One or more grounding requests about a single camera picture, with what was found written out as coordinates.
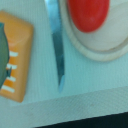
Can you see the round beige plate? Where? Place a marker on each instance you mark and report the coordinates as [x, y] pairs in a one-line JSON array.
[[109, 42]]

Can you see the red toy tomato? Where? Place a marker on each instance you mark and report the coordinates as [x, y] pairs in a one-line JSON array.
[[88, 15]]

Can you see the orange bread loaf toy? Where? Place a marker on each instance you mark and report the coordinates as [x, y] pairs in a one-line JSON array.
[[19, 35]]

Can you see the knife with orange handle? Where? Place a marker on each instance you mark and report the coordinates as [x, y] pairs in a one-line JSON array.
[[54, 16]]

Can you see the beige woven placemat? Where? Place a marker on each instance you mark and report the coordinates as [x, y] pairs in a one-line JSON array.
[[92, 89]]

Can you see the grey green-padded gripper finger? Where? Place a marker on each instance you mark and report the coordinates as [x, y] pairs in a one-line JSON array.
[[4, 56]]

